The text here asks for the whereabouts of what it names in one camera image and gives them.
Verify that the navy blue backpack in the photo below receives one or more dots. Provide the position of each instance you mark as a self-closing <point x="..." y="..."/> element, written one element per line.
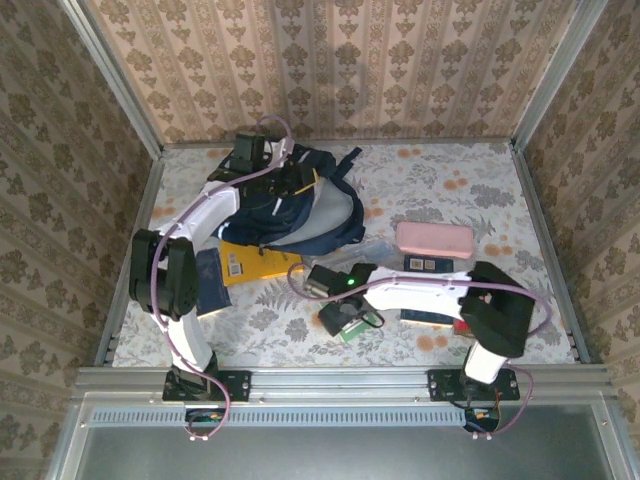
<point x="330" y="215"/>

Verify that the clear plastic pen pack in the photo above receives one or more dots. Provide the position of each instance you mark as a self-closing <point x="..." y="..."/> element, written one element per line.
<point x="375" y="252"/>

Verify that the green card pack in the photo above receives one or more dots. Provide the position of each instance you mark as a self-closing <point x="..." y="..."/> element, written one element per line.
<point x="352" y="332"/>

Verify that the blue book with gold pattern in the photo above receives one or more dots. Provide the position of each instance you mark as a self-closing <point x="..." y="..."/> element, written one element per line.
<point x="425" y="263"/>

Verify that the yellow book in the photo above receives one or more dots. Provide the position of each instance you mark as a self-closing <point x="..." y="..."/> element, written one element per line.
<point x="250" y="270"/>

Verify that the pink pencil case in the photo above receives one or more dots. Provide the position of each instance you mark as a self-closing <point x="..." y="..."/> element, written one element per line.
<point x="435" y="240"/>

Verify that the plain navy book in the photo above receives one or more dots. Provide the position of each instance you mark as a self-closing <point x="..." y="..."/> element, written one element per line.
<point x="212" y="285"/>

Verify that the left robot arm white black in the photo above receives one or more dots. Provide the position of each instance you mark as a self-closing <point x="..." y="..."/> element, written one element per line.
<point x="210" y="215"/>

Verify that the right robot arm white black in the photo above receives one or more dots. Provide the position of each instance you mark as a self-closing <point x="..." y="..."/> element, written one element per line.
<point x="425" y="297"/>

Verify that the floral patterned table cover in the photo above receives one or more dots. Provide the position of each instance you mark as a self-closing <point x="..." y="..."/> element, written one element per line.
<point x="440" y="165"/>

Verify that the grey metal sheet tray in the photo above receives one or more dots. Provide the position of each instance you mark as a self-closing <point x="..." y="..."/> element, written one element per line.
<point x="325" y="455"/>

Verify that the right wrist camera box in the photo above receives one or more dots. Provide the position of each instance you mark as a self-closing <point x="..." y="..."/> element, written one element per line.
<point x="316" y="290"/>

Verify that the aluminium mounting rail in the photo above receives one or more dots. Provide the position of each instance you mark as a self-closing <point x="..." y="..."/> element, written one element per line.
<point x="340" y="382"/>

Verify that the aluminium side rail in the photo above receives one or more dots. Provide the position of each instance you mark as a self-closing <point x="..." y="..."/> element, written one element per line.
<point x="146" y="200"/>
<point x="534" y="200"/>

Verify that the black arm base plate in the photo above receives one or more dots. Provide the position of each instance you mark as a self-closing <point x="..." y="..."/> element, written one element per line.
<point x="240" y="385"/>
<point x="440" y="385"/>

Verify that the aluminium frame post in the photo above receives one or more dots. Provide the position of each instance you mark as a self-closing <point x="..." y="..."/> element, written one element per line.
<point x="555" y="75"/>
<point x="117" y="75"/>

